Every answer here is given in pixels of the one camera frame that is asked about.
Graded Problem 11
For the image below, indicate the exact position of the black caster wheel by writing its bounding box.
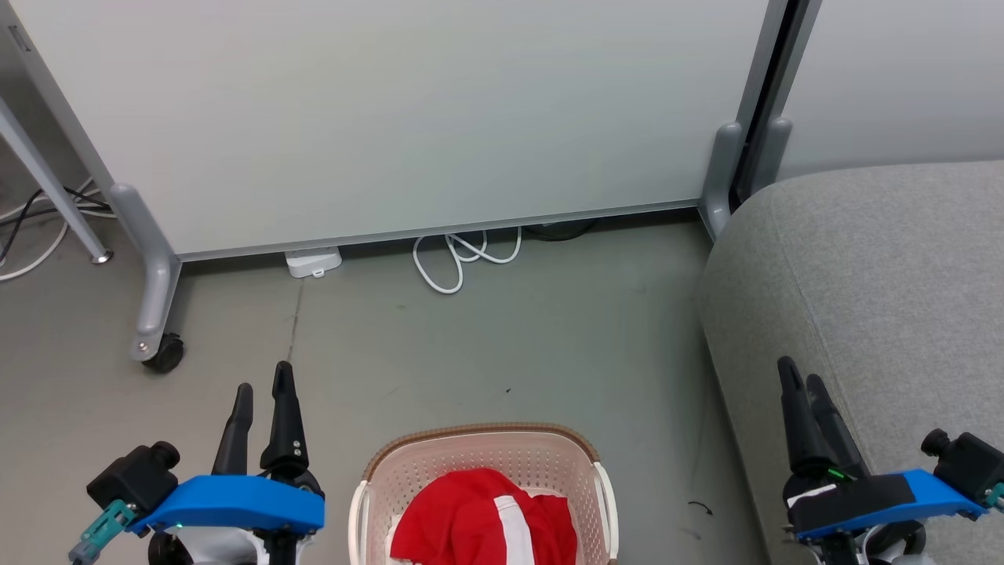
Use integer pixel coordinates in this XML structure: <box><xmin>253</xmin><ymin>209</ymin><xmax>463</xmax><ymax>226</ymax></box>
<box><xmin>144</xmin><ymin>333</ymin><xmax>186</xmax><ymax>374</ymax></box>

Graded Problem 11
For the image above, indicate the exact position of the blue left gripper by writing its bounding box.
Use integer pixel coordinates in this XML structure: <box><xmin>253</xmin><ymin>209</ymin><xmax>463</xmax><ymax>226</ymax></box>
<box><xmin>128</xmin><ymin>361</ymin><xmax>326</xmax><ymax>537</ymax></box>

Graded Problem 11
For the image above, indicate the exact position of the grey metal table leg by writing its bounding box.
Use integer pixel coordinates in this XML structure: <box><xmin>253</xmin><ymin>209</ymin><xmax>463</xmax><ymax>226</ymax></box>
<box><xmin>0</xmin><ymin>97</ymin><xmax>114</xmax><ymax>264</ymax></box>

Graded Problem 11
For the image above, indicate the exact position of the grey partition leg with caster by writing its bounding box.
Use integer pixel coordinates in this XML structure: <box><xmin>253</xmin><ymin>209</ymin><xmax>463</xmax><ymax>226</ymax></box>
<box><xmin>109</xmin><ymin>184</ymin><xmax>184</xmax><ymax>363</ymax></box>

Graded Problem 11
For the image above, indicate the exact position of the looped white cable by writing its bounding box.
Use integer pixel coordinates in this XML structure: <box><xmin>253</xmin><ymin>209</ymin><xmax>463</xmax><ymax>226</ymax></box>
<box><xmin>413</xmin><ymin>227</ymin><xmax>523</xmax><ymax>296</ymax></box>

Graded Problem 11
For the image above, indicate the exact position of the grey fabric sofa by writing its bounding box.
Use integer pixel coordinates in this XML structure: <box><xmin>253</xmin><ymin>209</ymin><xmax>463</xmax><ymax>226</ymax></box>
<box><xmin>697</xmin><ymin>161</ymin><xmax>1004</xmax><ymax>565</ymax></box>

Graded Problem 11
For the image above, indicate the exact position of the black cable under partition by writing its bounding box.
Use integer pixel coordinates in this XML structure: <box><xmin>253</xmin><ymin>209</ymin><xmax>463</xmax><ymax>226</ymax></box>
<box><xmin>521</xmin><ymin>221</ymin><xmax>598</xmax><ymax>242</ymax></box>

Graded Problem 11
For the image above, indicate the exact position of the red jersey with white trim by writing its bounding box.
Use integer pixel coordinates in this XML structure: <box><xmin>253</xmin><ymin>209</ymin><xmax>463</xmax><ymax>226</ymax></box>
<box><xmin>389</xmin><ymin>468</ymin><xmax>580</xmax><ymax>565</ymax></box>

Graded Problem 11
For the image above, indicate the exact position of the wide white partition panel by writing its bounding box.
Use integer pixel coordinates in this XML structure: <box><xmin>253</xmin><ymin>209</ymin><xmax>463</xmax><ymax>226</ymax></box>
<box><xmin>0</xmin><ymin>0</ymin><xmax>789</xmax><ymax>262</ymax></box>

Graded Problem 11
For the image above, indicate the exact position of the beige plastic laundry basket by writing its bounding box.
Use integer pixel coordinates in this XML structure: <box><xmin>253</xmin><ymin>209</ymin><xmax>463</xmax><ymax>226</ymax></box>
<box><xmin>348</xmin><ymin>423</ymin><xmax>620</xmax><ymax>565</ymax></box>

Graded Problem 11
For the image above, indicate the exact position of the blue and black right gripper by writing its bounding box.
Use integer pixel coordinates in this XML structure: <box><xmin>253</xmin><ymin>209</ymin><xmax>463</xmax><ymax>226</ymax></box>
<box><xmin>777</xmin><ymin>355</ymin><xmax>989</xmax><ymax>543</ymax></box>

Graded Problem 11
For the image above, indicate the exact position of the thin black floor cable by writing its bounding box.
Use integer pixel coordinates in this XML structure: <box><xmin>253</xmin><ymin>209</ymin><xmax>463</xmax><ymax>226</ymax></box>
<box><xmin>0</xmin><ymin>185</ymin><xmax>112</xmax><ymax>264</ymax></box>

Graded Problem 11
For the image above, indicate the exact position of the white power adapter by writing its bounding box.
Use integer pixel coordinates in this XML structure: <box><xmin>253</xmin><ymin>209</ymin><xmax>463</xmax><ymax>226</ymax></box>
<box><xmin>285</xmin><ymin>246</ymin><xmax>344</xmax><ymax>280</ymax></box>

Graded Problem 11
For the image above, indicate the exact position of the long white floor cable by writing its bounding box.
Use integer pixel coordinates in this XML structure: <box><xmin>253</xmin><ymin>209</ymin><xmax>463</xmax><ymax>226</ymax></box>
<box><xmin>0</xmin><ymin>179</ymin><xmax>117</xmax><ymax>283</ymax></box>

